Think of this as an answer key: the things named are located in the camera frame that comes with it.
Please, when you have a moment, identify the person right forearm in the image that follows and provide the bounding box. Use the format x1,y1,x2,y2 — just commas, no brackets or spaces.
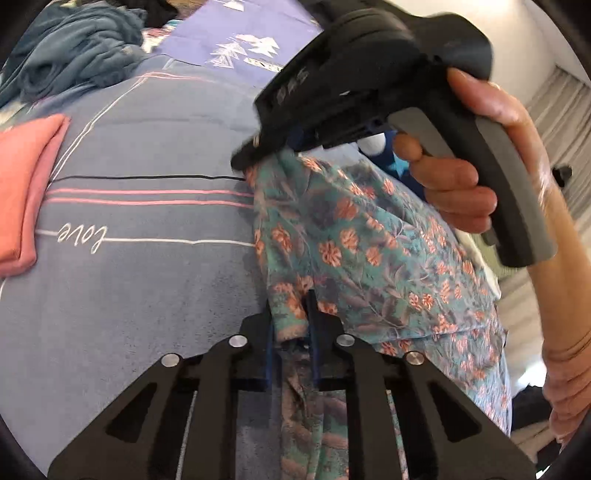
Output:
528,187,590,446

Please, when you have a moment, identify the black clothes pile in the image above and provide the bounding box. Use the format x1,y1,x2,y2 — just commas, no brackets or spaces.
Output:
116,0,179,28

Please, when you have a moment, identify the floral teal orange garment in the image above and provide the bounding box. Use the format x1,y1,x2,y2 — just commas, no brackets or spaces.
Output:
245,151,512,479

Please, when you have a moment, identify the purple tree-print quilt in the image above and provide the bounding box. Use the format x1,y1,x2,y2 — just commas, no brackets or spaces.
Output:
156,0,322,87

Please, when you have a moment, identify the grey-blue bed sheet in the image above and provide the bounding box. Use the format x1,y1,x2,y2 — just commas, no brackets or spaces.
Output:
1,55,400,471

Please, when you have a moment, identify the person right hand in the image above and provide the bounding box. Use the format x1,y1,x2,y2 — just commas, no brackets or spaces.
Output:
394,68,554,233

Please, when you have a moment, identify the blue-grey crumpled blanket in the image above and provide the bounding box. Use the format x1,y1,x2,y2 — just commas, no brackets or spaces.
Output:
1,1,146,105

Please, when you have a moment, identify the cream folded garment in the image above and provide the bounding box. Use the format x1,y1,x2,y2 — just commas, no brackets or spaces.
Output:
455,229,502,300

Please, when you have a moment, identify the pink folded garment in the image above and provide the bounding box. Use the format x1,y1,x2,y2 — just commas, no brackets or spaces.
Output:
1,114,70,278

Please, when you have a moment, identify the navy star fleece garment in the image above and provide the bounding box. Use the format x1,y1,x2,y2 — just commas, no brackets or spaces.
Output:
356,130,425,200

